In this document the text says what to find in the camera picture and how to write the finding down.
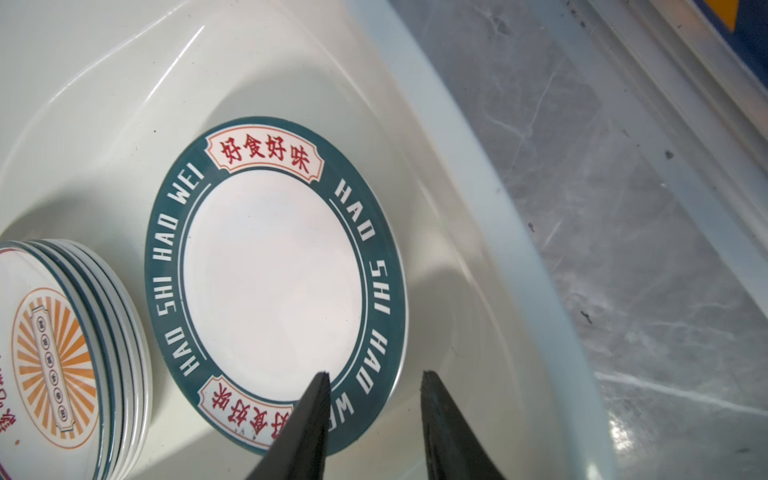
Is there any orange sunburst plate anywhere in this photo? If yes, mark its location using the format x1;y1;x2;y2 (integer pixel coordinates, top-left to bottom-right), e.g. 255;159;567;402
1;247;102;479

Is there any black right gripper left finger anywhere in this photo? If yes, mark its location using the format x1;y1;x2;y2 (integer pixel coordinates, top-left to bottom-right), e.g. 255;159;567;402
247;372;331;479

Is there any white plastic bin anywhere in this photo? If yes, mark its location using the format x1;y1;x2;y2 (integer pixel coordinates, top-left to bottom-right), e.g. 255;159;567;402
1;1;616;479

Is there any white red text plate back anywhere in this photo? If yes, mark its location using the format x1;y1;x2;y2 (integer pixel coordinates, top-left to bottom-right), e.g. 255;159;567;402
3;241;126;479

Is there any green rim plate front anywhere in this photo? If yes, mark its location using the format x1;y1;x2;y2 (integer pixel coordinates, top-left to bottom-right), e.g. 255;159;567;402
144;116;409;454

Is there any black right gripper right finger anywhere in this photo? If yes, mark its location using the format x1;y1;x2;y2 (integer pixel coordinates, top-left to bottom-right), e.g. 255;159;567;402
420;371;504;479

